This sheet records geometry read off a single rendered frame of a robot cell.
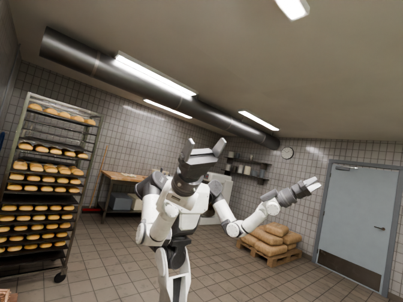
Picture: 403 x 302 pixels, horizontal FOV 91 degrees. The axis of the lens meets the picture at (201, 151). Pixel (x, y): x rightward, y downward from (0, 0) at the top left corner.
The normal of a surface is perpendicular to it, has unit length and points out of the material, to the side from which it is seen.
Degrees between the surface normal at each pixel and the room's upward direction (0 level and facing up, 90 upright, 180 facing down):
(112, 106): 90
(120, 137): 90
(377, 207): 90
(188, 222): 90
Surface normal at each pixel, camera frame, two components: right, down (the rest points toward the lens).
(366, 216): -0.74, -0.20
